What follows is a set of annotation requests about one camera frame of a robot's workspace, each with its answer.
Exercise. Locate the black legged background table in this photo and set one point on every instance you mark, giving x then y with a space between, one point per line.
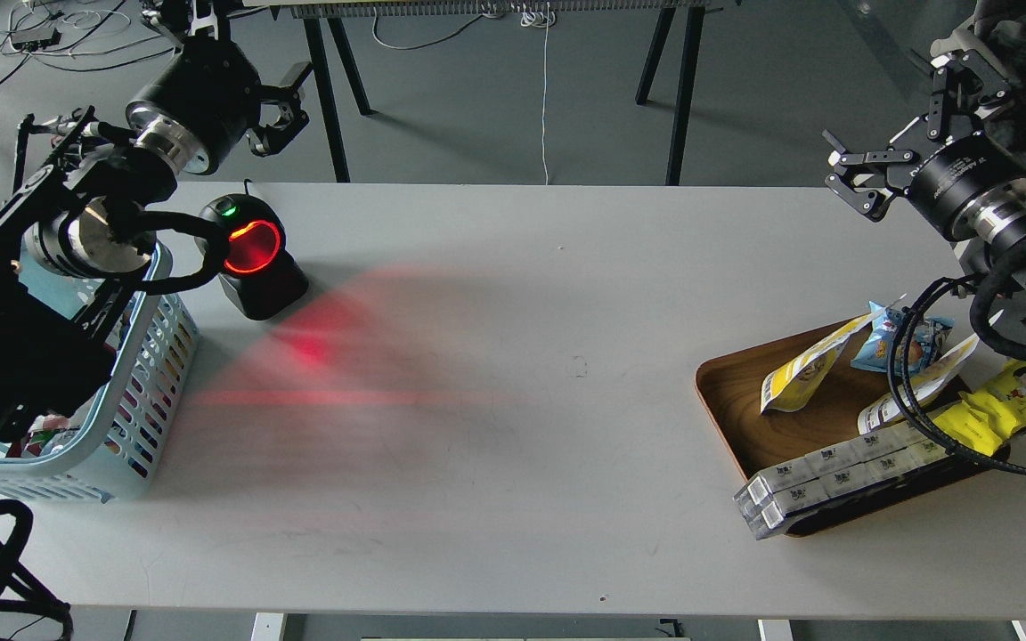
486 68

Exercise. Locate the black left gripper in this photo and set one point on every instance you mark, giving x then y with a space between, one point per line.
200 107

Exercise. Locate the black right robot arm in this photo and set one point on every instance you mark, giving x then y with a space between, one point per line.
995 273

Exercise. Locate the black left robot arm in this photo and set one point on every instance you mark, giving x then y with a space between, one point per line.
79 241

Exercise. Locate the snack packets in basket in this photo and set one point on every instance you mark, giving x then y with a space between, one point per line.
46 435

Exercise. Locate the brown wooden tray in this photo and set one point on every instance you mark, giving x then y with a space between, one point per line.
728 388

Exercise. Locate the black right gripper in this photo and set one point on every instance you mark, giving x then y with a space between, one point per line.
969 188

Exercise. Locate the light blue plastic basket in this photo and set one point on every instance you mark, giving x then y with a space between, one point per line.
124 426

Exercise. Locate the long white snack box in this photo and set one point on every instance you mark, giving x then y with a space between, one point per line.
844 481

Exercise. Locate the yellow cartoon snack bag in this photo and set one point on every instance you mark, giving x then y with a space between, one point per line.
988 417

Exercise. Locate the black power adapter on floor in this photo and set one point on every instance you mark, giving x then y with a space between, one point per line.
31 40

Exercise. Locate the black barcode scanner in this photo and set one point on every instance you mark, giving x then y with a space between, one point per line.
259 275

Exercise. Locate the blue snack bag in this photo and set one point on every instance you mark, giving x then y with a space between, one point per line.
924 342

